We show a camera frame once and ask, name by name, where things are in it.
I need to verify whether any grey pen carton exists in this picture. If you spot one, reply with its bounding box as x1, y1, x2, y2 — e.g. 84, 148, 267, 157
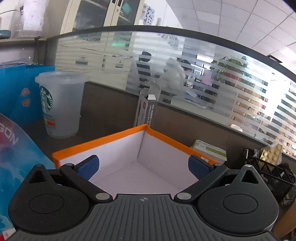
134, 82, 162, 129

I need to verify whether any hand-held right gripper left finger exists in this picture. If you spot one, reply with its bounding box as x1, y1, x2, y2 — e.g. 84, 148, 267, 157
29, 155, 114, 205

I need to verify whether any green and white flat box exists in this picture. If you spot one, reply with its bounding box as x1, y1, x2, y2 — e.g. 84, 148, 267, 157
190, 139, 228, 163

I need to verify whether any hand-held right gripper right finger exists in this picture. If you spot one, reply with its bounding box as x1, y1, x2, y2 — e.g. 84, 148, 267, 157
174, 155, 263, 205

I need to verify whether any orange-rimmed white cardboard box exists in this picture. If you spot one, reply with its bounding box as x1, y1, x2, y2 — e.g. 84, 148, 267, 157
52, 124, 230, 200

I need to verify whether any beige glass-door cabinet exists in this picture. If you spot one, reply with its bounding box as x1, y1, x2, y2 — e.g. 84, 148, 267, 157
60, 0, 148, 36

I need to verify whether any translucent plastic cup green logo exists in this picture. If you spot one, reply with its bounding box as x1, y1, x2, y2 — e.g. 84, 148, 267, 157
35, 71, 89, 139

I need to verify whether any white fluffy object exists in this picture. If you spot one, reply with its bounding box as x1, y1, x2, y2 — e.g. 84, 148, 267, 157
157, 57, 186, 92

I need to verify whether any black mesh desk organizer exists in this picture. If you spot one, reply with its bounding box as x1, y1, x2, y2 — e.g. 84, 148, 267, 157
243, 148, 296, 205

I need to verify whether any white paper sheet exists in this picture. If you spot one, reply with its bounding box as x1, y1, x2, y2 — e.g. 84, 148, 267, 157
21, 0, 44, 32

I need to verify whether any yellow building block plate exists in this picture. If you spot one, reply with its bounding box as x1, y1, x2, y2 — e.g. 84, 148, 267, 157
260, 143, 284, 166

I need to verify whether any blue folder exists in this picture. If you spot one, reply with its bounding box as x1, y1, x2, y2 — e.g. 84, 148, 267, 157
0, 65, 56, 131

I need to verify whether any white wall sign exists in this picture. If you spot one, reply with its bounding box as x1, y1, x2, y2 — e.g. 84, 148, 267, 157
142, 3, 162, 26

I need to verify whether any frosted striped glass partition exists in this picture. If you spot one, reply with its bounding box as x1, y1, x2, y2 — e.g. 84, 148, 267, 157
46, 25, 296, 160

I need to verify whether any upright tan paper cup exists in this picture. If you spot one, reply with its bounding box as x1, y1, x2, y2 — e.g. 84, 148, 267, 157
272, 205, 296, 240

